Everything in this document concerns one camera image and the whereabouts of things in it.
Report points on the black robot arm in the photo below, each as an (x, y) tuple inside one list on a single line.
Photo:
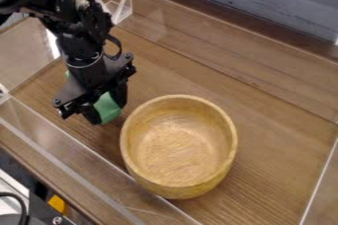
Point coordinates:
[(77, 22)]

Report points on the brown wooden bowl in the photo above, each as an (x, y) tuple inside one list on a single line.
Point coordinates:
[(179, 143)]

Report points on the green rectangular block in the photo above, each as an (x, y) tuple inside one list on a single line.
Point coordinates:
[(76, 94)]

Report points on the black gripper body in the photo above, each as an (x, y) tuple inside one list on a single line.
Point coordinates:
[(104, 66)]

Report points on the yellow label sticker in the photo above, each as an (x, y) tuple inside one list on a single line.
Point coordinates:
[(57, 204)]

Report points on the clear acrylic front barrier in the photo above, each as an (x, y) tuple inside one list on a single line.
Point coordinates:
[(90, 184)]

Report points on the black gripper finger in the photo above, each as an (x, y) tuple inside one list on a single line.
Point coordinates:
[(90, 114), (120, 93)]

